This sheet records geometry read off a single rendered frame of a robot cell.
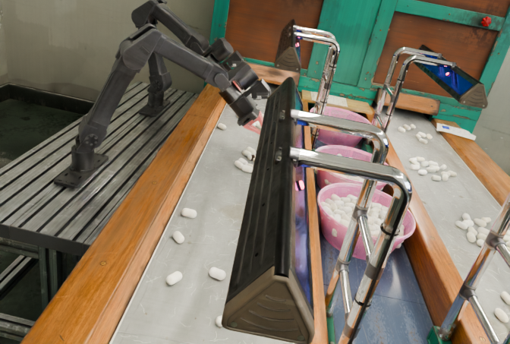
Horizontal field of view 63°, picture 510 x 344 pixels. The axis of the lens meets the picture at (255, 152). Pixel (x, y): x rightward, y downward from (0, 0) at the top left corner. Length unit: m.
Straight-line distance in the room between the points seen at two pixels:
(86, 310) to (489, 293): 0.85
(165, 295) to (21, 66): 2.98
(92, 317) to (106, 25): 2.63
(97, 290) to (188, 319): 0.17
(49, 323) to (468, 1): 1.97
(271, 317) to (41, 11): 3.21
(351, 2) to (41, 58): 2.35
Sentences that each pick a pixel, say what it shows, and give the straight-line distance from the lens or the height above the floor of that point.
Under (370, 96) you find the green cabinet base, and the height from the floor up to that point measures 0.81.
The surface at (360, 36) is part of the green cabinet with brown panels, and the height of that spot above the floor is 1.08.
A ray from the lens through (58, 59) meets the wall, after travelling 3.45.
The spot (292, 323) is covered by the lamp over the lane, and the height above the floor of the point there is 1.06.
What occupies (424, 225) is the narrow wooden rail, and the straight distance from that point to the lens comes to 1.21.
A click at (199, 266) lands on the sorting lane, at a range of 0.90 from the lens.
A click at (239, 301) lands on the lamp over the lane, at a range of 0.37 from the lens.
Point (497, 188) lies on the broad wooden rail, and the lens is 1.64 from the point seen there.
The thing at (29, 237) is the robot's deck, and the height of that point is 0.65.
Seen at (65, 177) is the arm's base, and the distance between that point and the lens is 1.29.
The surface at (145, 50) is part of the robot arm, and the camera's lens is 1.17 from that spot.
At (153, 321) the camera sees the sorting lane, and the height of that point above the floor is 0.74.
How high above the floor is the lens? 1.33
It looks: 25 degrees down
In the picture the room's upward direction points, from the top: 11 degrees clockwise
